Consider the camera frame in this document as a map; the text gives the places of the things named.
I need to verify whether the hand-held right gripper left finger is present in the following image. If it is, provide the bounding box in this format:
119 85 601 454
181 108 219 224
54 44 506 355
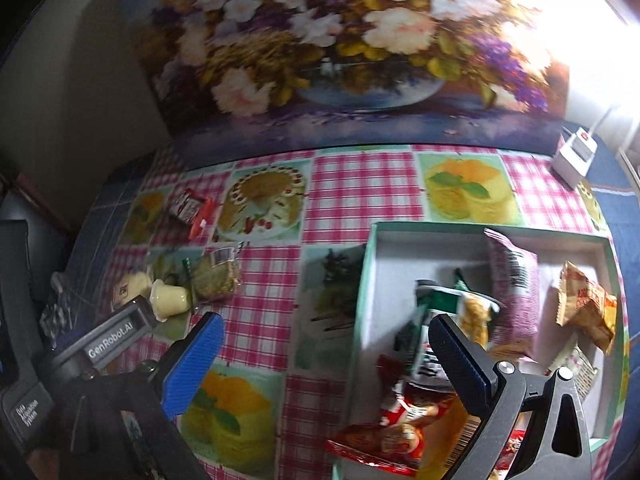
70 311 226 480

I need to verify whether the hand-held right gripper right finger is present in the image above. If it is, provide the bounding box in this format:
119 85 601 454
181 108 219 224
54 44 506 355
429 312 596 480

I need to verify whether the pink snack packet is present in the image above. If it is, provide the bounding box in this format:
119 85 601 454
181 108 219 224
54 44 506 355
484 227 541 356

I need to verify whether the yellow transparent snack packet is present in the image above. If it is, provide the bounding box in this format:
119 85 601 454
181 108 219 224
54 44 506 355
417 395 483 480

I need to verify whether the white box with teal rim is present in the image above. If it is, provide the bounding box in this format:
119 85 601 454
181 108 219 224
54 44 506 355
334 221 627 480

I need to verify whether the red snack packet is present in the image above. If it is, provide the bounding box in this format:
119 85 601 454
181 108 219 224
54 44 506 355
326 355 456 476

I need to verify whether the clear packet with round bun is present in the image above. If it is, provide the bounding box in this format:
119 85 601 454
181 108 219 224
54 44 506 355
111 267 156 308

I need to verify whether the blue white plastic wrapper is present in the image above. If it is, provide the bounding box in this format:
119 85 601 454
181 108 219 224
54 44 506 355
40 272 76 346

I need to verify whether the pudding cup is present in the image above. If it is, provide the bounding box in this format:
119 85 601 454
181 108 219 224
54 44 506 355
149 279 193 322

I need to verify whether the green cracker packet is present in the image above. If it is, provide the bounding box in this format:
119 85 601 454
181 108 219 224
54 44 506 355
182 242 243 306

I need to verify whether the white snack packet green edge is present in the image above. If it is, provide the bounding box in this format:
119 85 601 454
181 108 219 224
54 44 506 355
547 345 598 401

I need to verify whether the orange brown snack packet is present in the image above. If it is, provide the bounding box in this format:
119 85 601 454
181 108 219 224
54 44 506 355
552 260 618 356

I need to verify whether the brown red chocolate box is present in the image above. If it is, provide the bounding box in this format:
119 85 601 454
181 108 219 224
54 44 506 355
167 188 216 236

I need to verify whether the checkered printed tablecloth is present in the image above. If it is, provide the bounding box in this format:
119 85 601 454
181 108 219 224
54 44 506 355
65 140 640 480

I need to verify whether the white power strip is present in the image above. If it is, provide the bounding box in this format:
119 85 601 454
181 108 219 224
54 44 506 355
551 127 598 190

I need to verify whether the flower painting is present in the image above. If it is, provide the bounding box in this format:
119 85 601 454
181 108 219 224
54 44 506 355
117 0 571 168

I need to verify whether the white power cable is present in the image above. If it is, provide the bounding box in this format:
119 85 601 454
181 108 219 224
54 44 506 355
590 105 613 136

